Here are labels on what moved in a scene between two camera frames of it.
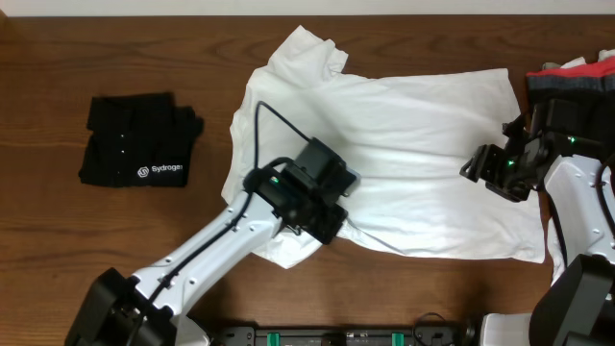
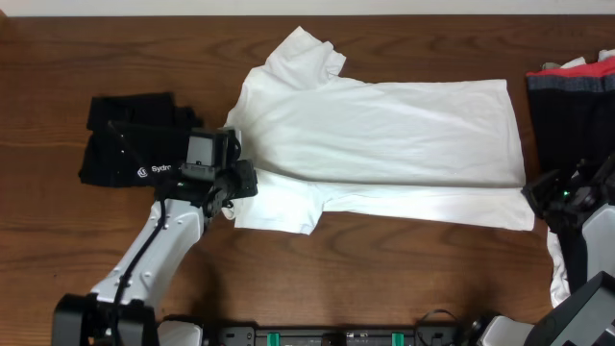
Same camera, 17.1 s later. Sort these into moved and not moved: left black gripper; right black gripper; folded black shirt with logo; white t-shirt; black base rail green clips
Moved: left black gripper; right black gripper; white t-shirt
Not moved: folded black shirt with logo; black base rail green clips
